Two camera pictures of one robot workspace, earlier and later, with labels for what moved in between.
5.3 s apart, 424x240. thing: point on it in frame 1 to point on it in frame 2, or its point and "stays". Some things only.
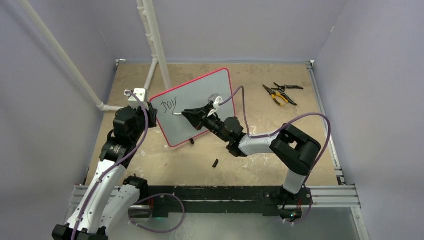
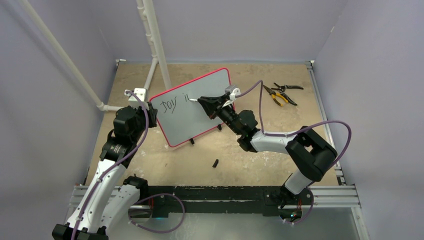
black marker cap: [215, 163] stays
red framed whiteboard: [175, 129] stays
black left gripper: [151, 115] stays
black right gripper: [196, 116] to [211, 106]
